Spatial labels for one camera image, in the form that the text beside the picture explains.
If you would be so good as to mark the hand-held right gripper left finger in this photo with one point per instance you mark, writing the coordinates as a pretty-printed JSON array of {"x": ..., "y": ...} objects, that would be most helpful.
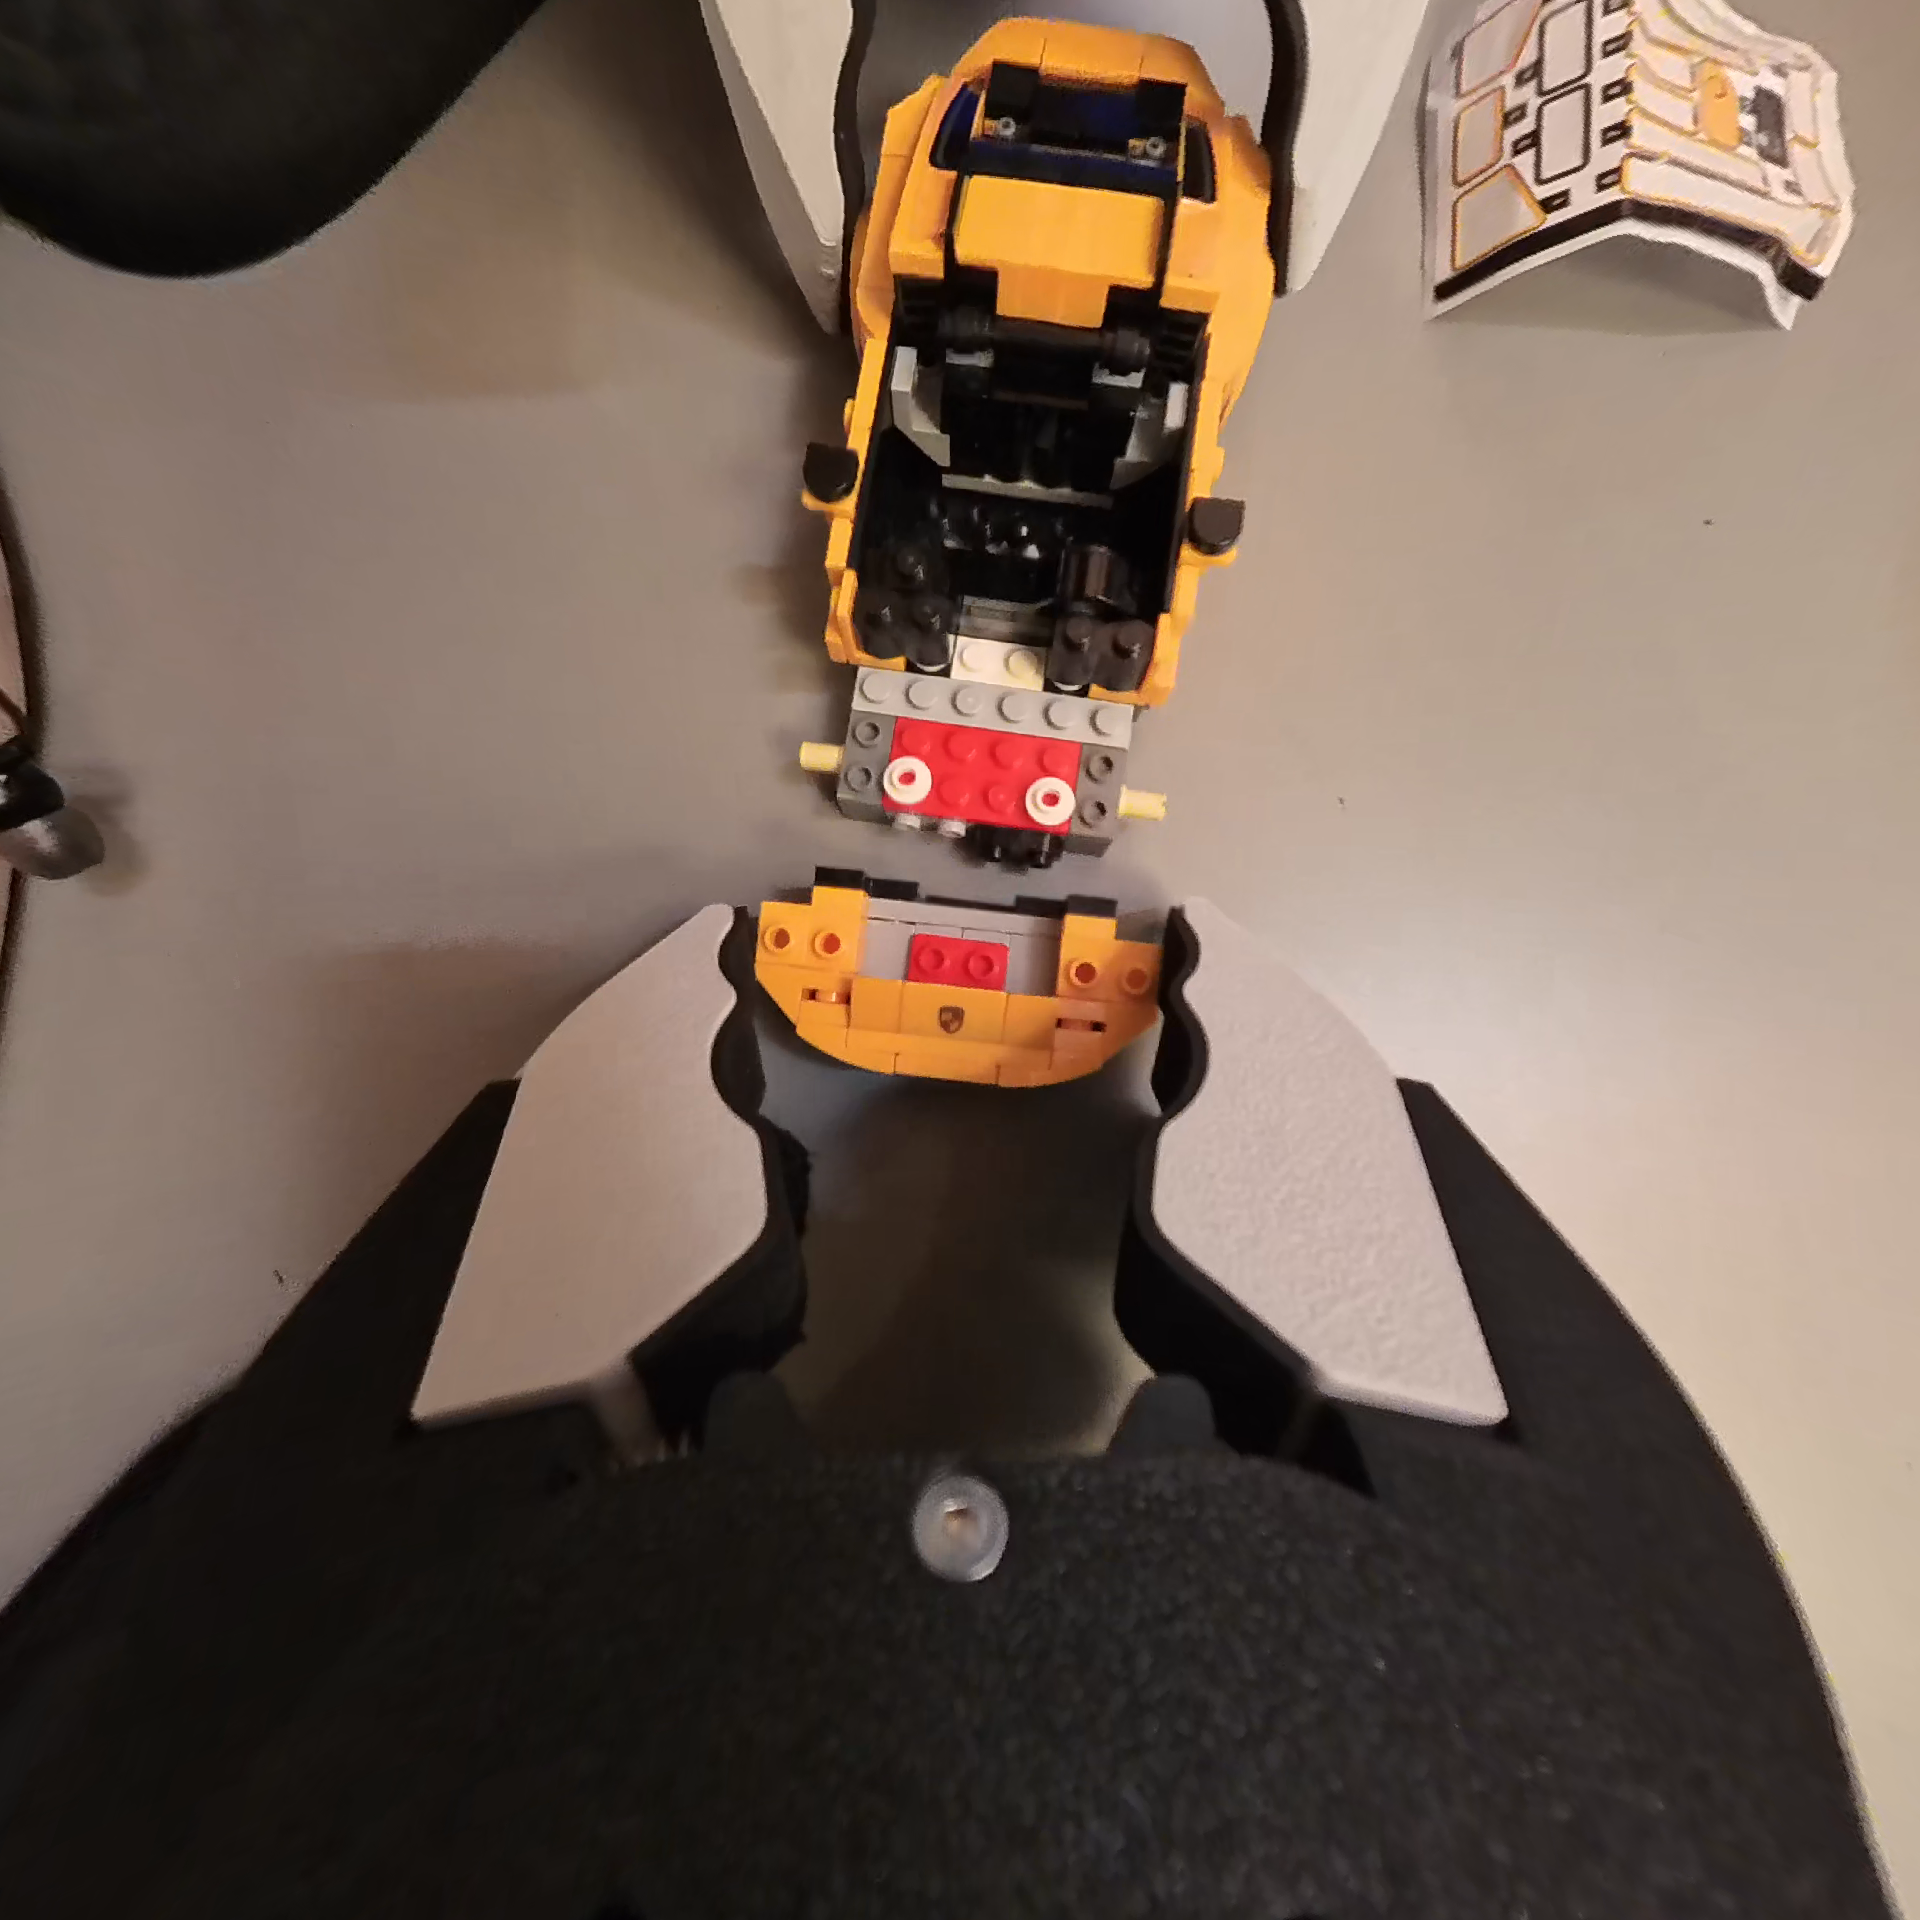
[{"x": 600, "y": 1183}]

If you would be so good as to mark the yellow lego bumper section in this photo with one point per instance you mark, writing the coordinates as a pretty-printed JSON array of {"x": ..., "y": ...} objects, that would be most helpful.
[{"x": 901, "y": 1034}]

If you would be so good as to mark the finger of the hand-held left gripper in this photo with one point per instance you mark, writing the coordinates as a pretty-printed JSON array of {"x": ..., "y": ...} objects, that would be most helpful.
[
  {"x": 1350, "y": 90},
  {"x": 781, "y": 105}
]

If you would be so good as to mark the yellow lego car body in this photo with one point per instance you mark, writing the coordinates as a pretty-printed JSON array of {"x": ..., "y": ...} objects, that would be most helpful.
[{"x": 1049, "y": 224}]

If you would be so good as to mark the black mesh wrist rest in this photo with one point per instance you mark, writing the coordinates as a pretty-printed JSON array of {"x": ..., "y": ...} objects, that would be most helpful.
[{"x": 224, "y": 120}]

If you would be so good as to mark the lego sticker sheet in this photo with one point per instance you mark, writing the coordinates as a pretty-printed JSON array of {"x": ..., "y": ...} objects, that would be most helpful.
[{"x": 1575, "y": 151}]

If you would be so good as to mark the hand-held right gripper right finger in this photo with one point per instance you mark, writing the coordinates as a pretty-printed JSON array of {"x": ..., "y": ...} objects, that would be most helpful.
[{"x": 1321, "y": 1199}]

